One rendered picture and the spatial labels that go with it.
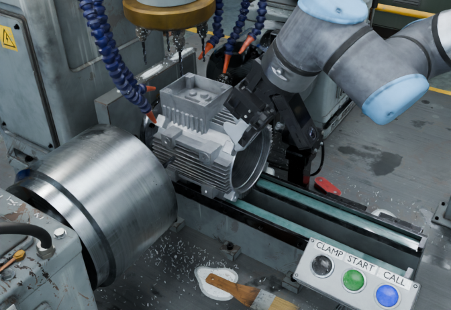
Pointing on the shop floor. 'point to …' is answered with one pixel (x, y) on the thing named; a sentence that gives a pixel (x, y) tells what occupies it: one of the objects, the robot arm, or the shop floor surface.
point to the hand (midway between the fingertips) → (242, 148)
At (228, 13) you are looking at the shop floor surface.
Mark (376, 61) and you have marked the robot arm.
